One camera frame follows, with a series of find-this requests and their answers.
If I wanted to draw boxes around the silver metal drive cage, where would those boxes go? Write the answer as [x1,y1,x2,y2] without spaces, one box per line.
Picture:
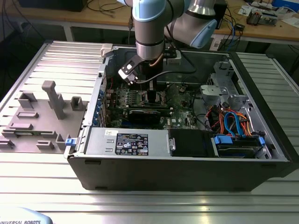
[206,60,254,122]

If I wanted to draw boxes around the grey electronic device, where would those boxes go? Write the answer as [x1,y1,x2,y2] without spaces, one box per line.
[259,11,279,26]

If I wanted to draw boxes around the grey parts rack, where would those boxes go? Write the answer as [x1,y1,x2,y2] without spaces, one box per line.
[0,80,91,154]

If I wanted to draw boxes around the hard disk in blue carrier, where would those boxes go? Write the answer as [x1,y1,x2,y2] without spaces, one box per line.
[213,134,266,159]

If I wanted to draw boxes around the black computer tower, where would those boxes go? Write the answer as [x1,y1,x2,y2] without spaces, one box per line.
[214,0,228,30]

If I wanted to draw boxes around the green motherboard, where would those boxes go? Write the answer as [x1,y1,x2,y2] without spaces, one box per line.
[104,81,203,130]

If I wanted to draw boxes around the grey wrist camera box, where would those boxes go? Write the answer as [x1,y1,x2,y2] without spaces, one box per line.
[163,50,182,66]

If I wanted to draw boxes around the silver power supply unit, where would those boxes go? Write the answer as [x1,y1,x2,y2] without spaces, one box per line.
[85,127,170,157]

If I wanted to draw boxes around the beige case latch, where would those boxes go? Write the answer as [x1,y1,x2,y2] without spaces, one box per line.
[100,43,114,58]

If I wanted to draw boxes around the black hanging cable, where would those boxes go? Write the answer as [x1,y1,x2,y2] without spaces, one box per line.
[128,9,134,45]

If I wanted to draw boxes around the CPU socket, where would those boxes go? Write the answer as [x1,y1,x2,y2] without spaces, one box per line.
[137,90,168,108]

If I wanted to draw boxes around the black open PC case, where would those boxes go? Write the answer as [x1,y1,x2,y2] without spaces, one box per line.
[63,43,299,192]

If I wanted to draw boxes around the blue cardboard box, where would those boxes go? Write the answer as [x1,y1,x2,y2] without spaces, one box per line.
[272,0,299,8]

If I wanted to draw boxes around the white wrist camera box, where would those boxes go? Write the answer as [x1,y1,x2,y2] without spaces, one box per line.
[118,55,141,86]

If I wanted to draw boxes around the white labelled box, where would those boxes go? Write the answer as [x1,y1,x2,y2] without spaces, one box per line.
[209,37,222,51]

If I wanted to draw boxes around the wooden desk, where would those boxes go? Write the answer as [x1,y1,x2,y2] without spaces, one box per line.
[14,0,299,45]

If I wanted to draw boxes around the large black box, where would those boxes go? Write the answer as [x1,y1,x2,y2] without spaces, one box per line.
[18,0,85,13]

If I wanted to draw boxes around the orange wire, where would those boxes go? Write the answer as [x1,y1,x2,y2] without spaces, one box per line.
[211,109,226,134]
[235,112,253,137]

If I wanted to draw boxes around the blue wire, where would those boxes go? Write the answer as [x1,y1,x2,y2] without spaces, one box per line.
[223,111,242,137]

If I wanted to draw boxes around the black graphics card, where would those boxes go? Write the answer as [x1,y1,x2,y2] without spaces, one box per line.
[128,108,162,126]

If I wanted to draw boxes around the copper finned cooler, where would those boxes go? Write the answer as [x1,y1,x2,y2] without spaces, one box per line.
[246,10,260,26]

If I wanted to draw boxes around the metal socket cover frame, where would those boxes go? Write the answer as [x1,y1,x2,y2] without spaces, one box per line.
[162,82,176,100]

